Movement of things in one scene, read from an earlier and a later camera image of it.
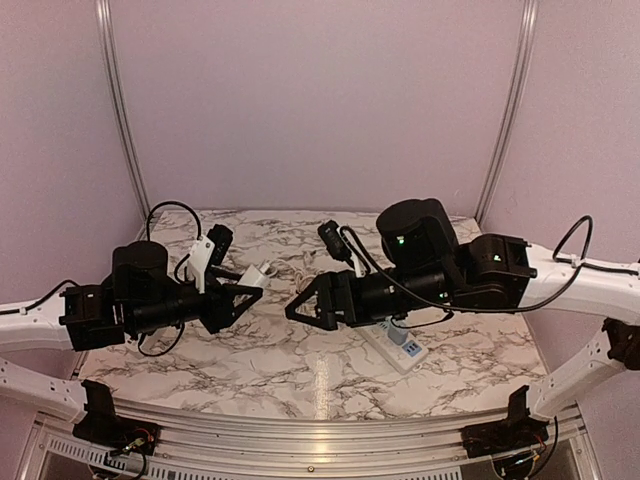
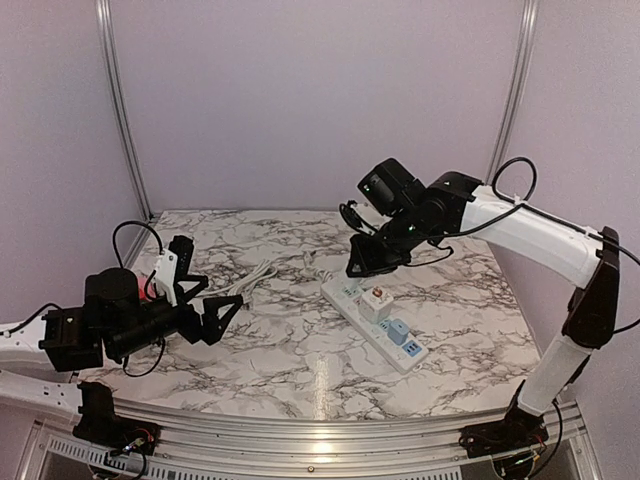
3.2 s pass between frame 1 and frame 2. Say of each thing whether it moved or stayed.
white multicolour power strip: stayed
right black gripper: moved
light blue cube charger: stayed
